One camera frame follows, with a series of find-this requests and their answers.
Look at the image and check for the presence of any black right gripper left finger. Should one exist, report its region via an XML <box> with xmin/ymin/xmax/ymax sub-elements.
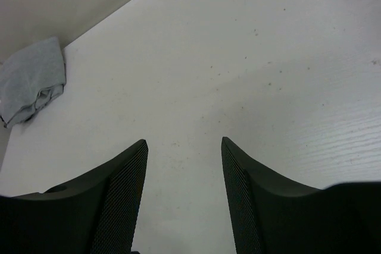
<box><xmin>1</xmin><ymin>139</ymin><xmax>148</xmax><ymax>253</ymax></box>

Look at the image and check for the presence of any folded grey tank top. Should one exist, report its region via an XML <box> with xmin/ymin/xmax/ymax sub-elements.
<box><xmin>1</xmin><ymin>37</ymin><xmax>66</xmax><ymax>128</ymax></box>

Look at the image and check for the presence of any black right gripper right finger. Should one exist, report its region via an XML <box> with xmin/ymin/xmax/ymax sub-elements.
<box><xmin>221</xmin><ymin>137</ymin><xmax>380</xmax><ymax>253</ymax></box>

